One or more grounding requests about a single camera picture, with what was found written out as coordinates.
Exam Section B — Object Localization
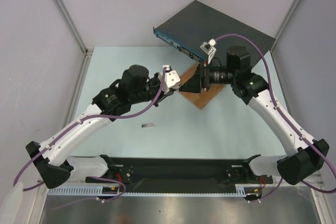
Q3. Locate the black blue network switch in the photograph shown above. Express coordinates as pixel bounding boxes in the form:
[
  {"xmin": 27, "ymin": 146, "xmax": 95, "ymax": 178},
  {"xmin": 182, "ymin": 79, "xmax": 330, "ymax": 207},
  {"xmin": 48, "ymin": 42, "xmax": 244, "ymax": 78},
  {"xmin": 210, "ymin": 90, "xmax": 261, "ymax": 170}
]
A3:
[{"xmin": 153, "ymin": 1, "xmax": 275, "ymax": 62}]

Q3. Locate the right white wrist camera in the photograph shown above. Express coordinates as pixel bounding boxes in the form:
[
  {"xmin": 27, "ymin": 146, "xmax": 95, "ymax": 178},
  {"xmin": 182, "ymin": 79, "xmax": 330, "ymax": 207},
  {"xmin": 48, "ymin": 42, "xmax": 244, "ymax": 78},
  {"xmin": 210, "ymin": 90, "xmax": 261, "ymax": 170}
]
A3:
[{"xmin": 200, "ymin": 39, "xmax": 217, "ymax": 64}]

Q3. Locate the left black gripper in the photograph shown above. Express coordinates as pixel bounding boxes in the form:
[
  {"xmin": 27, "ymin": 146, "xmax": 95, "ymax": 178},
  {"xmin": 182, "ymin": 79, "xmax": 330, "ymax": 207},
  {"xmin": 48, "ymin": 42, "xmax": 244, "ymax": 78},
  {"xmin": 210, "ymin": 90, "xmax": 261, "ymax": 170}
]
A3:
[{"xmin": 130, "ymin": 72, "xmax": 173, "ymax": 107}]

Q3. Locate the aluminium frame post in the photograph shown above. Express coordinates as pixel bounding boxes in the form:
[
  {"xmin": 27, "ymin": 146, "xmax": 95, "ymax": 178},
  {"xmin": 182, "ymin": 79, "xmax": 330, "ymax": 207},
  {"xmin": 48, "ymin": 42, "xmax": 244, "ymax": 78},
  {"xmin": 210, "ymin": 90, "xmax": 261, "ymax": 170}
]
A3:
[
  {"xmin": 36, "ymin": 0, "xmax": 92, "ymax": 57},
  {"xmin": 270, "ymin": 0, "xmax": 318, "ymax": 51}
]

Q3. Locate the silver SFP module lower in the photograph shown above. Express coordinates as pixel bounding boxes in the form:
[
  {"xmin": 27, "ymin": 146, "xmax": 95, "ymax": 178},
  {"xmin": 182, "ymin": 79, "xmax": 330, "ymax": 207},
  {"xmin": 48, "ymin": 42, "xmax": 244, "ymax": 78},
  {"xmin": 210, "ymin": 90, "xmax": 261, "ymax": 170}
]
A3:
[{"xmin": 141, "ymin": 123, "xmax": 155, "ymax": 128}]

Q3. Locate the left aluminium frame post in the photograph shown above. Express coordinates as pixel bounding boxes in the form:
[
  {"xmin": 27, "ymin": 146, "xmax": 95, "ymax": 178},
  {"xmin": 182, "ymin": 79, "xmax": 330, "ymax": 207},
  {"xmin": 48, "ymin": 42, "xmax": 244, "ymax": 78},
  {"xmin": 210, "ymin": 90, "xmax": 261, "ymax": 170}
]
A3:
[{"xmin": 36, "ymin": 0, "xmax": 92, "ymax": 57}]

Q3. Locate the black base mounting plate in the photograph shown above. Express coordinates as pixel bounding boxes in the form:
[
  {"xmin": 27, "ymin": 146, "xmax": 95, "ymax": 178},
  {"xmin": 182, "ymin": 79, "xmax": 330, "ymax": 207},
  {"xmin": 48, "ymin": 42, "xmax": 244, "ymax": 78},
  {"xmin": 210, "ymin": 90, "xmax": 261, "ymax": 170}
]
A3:
[{"xmin": 84, "ymin": 155, "xmax": 273, "ymax": 188}]

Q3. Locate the wooden base board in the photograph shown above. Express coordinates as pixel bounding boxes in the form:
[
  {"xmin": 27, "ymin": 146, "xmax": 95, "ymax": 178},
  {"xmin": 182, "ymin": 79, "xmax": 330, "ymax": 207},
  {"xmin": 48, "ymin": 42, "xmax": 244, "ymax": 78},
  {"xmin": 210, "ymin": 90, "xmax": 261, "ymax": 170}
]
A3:
[{"xmin": 178, "ymin": 62, "xmax": 229, "ymax": 111}]

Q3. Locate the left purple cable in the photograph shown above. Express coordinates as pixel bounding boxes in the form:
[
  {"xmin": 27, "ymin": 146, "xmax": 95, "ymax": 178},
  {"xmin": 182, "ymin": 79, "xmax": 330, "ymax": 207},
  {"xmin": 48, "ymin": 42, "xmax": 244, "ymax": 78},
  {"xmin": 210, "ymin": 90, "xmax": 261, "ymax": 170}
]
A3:
[{"xmin": 13, "ymin": 67, "xmax": 169, "ymax": 210}]

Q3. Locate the right aluminium frame post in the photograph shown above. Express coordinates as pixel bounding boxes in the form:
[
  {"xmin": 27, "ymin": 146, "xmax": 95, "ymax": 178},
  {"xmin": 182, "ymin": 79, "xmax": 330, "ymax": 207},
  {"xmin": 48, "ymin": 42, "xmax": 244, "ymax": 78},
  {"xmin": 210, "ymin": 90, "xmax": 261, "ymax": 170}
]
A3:
[{"xmin": 270, "ymin": 0, "xmax": 318, "ymax": 51}]

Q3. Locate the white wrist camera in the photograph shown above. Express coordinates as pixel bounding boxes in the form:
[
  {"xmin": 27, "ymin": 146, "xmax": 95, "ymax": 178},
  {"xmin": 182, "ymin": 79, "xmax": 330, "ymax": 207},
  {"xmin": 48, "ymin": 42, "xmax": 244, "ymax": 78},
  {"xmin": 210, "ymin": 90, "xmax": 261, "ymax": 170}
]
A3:
[
  {"xmin": 159, "ymin": 65, "xmax": 181, "ymax": 94},
  {"xmin": 200, "ymin": 39, "xmax": 217, "ymax": 64}
]

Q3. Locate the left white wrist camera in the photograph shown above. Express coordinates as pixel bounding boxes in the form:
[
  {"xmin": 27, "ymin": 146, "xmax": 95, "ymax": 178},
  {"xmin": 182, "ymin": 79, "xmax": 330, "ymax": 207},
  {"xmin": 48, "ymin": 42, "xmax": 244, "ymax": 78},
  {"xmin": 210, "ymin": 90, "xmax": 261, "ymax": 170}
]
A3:
[{"xmin": 159, "ymin": 65, "xmax": 181, "ymax": 94}]

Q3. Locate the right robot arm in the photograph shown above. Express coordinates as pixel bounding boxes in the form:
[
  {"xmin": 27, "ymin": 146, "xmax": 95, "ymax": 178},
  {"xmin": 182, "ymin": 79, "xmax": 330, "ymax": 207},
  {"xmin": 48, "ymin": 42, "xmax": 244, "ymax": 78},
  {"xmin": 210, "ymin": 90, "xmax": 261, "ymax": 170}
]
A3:
[{"xmin": 180, "ymin": 46, "xmax": 329, "ymax": 185}]

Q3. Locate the white slotted cable duct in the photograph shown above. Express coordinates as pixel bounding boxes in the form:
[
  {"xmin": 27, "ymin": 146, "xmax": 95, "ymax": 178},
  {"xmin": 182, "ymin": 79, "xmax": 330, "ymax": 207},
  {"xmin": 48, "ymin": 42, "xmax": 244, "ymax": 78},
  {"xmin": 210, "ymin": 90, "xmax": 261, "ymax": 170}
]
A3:
[{"xmin": 48, "ymin": 185, "xmax": 259, "ymax": 197}]

